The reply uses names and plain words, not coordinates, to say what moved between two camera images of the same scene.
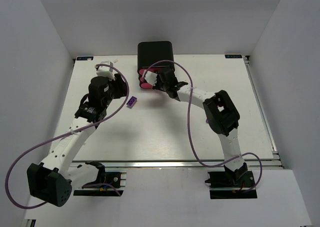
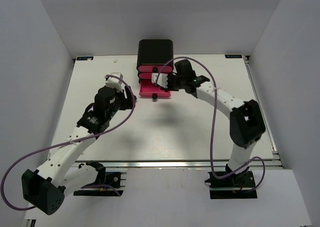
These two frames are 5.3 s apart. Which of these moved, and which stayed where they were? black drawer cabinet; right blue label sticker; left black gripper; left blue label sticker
Moved: left black gripper
Stayed: right blue label sticker; left blue label sticker; black drawer cabinet
